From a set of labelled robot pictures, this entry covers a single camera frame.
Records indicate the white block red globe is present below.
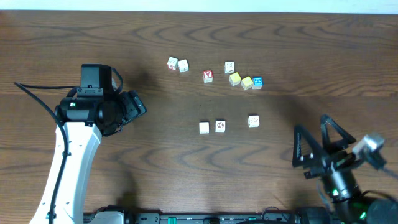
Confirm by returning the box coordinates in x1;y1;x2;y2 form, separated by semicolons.
215;120;226;133

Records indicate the white block orange print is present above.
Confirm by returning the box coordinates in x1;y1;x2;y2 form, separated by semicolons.
248;115;260;128

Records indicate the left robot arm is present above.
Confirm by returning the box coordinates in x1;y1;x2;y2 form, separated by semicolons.
31;88;147;223

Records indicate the yellow block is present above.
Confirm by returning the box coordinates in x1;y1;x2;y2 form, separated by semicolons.
229;72;241;86
241;76;254;90

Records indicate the white block black print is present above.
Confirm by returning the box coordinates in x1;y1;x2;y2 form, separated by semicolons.
224;62;235;74

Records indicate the yellow block right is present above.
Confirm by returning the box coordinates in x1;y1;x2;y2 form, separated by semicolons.
241;76;254;90

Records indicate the plain white letter block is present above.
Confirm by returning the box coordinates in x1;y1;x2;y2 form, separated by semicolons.
178;59;189;72

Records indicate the white block red side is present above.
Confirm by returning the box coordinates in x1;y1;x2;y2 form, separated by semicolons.
167;57;178;70

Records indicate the yellow block left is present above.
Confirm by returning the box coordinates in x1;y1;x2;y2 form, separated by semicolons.
229;72;241;86

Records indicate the blue picture block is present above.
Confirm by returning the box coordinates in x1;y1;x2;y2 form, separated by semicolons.
252;77;264;90

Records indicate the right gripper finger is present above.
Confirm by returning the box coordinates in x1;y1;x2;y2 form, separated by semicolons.
292;125;323;168
320;114;356;152

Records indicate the plain white wooden block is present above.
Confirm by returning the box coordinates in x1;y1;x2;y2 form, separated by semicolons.
199;121;210;134

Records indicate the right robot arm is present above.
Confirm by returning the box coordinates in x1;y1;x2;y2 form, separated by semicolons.
292;114;397;223

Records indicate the red V letter block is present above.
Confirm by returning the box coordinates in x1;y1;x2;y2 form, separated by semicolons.
202;70;213;83

